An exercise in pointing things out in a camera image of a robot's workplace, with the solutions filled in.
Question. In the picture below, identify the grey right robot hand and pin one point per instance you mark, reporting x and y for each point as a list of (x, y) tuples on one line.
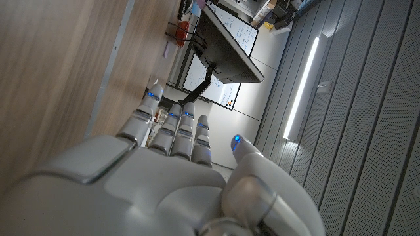
[(147, 190)]

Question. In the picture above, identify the computer monitor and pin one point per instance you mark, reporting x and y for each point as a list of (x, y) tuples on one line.
[(224, 52)]

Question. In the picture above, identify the ceiling light strip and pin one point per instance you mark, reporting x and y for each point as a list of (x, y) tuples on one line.
[(300, 90)]

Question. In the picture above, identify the wall whiteboard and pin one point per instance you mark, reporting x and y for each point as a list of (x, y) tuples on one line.
[(241, 32)]

